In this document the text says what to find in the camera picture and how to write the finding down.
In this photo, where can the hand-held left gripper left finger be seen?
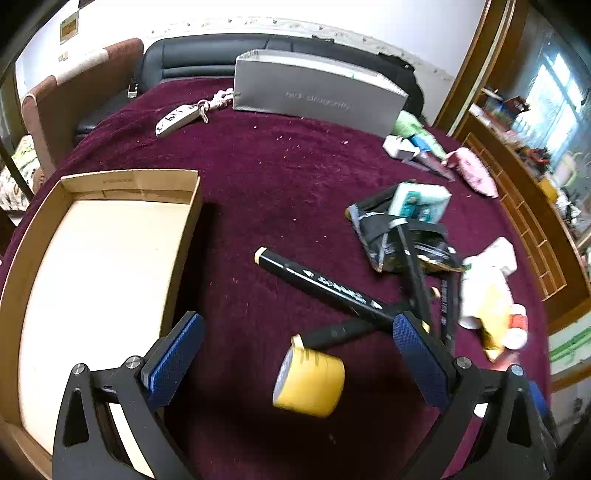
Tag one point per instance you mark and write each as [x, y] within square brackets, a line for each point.
[178, 360]

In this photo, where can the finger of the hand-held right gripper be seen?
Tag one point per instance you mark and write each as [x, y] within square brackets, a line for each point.
[539, 404]

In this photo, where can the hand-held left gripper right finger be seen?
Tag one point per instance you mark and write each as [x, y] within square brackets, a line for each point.
[418, 355]

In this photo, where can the clear bottle red label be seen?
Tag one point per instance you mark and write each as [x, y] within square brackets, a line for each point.
[516, 330]

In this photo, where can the black marker grey cap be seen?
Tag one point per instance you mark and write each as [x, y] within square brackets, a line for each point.
[413, 272]

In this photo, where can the yellow snack packet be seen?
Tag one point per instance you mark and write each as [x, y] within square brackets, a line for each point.
[494, 318]

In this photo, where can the yellow tape roll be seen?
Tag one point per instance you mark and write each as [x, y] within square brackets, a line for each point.
[309, 383]

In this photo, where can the black marker cream cap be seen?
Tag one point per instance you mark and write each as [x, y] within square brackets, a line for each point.
[323, 284]

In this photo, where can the cardboard box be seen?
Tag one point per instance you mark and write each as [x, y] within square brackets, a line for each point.
[92, 277]

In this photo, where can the black foil packet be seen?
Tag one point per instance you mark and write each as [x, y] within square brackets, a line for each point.
[374, 230]

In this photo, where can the teal tissue pack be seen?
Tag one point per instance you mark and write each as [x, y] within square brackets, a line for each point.
[420, 201]

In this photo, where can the wooden shelf cabinet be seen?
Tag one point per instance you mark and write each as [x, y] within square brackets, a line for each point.
[531, 221]

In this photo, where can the dark purple packet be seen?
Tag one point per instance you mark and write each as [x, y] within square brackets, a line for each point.
[429, 166]

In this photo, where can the pink cloth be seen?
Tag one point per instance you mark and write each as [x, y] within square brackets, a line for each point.
[475, 170]

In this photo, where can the maroon tablecloth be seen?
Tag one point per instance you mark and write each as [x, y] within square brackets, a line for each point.
[277, 184]

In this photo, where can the small white charger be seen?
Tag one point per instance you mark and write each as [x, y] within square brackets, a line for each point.
[397, 145]

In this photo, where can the teal packet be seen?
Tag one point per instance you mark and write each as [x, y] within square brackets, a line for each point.
[427, 144]

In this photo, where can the green cloth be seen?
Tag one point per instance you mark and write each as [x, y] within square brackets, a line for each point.
[406, 123]

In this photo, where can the white car key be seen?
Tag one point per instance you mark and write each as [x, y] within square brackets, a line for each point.
[175, 119]

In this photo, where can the floral bedding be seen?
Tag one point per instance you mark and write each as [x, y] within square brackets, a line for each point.
[16, 170]

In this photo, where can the brown armchair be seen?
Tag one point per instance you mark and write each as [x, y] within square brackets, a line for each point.
[69, 101]

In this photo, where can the grey rectangular box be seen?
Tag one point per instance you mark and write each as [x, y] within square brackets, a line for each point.
[300, 92]

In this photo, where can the black leather sofa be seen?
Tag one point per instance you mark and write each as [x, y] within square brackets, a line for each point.
[194, 55]

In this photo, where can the yellow wall plaque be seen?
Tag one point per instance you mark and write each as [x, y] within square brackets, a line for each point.
[69, 27]

